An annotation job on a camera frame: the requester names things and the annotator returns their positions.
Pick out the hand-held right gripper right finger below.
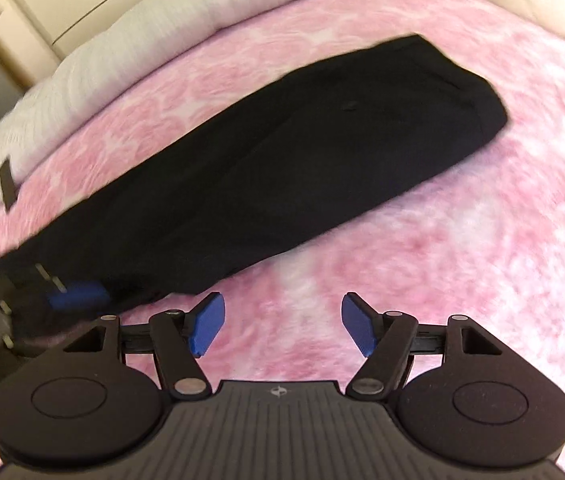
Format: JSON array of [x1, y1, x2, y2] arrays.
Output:
[[341, 292, 506, 402]]

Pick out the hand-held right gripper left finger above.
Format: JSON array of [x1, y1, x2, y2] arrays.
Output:
[[65, 292, 226, 402]]

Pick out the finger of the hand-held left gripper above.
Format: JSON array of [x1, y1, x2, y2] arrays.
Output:
[[27, 260, 112, 333]]

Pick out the black pants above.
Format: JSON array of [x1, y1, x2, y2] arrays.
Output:
[[0, 34, 509, 322]]

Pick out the pink rose pattern blanket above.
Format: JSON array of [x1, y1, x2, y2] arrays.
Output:
[[0, 0, 565, 480]]

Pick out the black flat rectangular object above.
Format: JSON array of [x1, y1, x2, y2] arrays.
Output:
[[0, 156, 20, 212]]

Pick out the white striped duvet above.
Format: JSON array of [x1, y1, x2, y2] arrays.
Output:
[[0, 0, 433, 241]]

